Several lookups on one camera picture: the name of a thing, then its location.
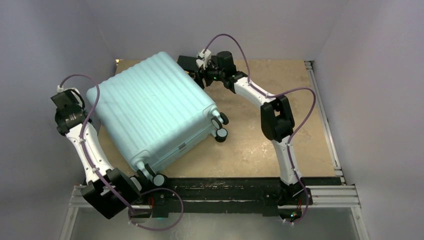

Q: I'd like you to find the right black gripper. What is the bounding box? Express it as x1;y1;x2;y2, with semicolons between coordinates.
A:
189;58;224;91

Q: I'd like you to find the light blue suitcase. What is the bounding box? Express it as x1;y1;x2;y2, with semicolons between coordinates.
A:
86;51;229;186

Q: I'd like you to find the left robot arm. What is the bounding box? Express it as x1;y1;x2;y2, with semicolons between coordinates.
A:
51;87;150;219

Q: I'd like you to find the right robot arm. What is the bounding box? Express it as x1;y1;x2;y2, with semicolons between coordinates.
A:
194;49;317;208

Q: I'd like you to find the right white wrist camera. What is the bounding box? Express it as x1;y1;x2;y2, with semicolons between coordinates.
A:
195;49;212;70

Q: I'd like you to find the black metal base rail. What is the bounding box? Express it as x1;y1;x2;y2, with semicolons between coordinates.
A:
133;177;360;222

